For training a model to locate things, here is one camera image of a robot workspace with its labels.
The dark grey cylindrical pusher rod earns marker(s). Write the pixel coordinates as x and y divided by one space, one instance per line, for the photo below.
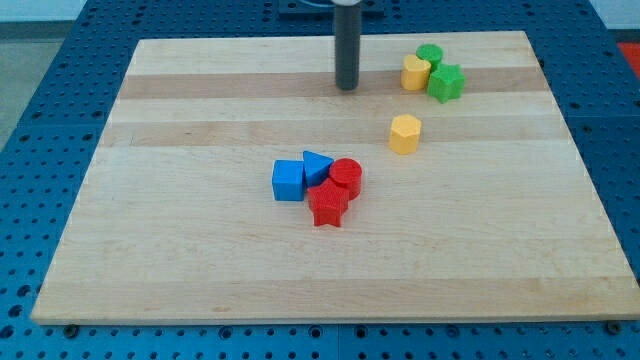
347 32

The yellow heart block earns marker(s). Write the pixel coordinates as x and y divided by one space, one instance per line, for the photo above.
415 73

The green cylinder block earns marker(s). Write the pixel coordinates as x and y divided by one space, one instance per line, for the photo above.
431 53

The green star block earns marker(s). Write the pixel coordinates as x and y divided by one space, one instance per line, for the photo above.
446 83

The yellow hexagon block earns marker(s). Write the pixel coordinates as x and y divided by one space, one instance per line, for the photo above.
405 133

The blue triangle block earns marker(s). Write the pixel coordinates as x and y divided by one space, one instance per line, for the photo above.
316 168

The red cylinder block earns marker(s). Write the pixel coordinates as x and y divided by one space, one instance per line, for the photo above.
347 174

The blue cube block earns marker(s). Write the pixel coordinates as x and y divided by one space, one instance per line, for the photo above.
288 180

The red star block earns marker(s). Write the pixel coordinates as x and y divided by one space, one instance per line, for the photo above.
328 202

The light wooden board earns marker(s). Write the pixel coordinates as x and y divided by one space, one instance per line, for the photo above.
493 219

